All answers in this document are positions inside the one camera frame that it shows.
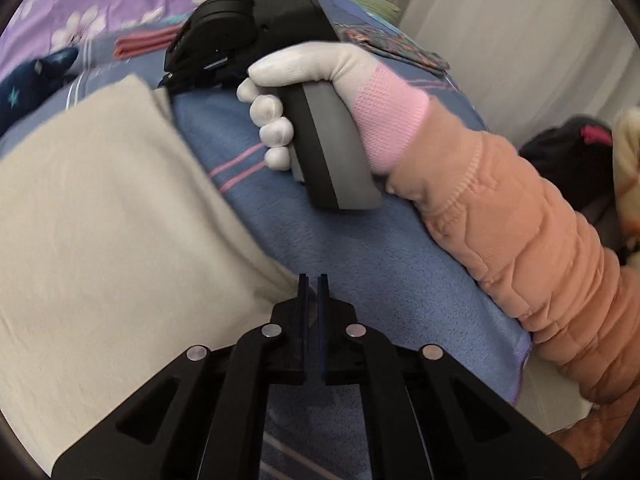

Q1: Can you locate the cream fabric item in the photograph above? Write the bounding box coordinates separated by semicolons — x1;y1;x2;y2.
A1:
612;107;640;241

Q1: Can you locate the person's orange jacket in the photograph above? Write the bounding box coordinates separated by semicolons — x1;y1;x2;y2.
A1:
550;400;636;471

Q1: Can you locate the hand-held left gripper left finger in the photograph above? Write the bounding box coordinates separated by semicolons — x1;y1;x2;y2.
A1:
51;274;311;480

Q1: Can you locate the black bag with pink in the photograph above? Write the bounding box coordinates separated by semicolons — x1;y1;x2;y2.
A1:
520;115;616;211

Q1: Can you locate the person's right hand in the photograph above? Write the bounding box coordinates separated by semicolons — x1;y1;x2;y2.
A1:
236;42;431;178

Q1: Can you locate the navy star print blanket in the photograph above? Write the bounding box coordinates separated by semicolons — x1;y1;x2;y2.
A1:
0;47;81;136

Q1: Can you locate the beige long-sleeve shirt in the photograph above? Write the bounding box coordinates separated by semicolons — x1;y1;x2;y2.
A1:
0;74;306;476

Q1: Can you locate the person's right forearm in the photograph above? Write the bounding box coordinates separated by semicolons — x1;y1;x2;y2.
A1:
385;97;640;406

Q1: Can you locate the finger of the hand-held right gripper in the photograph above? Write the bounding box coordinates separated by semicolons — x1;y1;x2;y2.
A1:
157;25;236;92

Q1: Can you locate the white pleated curtain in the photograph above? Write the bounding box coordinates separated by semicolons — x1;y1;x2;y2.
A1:
345;0;640;151

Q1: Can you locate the floral patterned garment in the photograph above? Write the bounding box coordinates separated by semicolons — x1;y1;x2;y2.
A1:
335;22;451;73

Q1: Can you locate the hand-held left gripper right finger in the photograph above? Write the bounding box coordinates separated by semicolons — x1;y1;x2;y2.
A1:
317;274;583;480

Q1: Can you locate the folded pink garment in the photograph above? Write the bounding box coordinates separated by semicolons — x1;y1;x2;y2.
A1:
114;27;188;58

